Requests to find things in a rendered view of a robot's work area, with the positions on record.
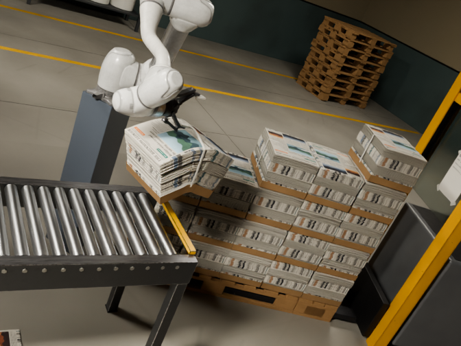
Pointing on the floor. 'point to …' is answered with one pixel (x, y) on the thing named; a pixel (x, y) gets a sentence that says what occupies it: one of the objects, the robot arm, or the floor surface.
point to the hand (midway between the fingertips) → (195, 110)
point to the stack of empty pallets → (344, 62)
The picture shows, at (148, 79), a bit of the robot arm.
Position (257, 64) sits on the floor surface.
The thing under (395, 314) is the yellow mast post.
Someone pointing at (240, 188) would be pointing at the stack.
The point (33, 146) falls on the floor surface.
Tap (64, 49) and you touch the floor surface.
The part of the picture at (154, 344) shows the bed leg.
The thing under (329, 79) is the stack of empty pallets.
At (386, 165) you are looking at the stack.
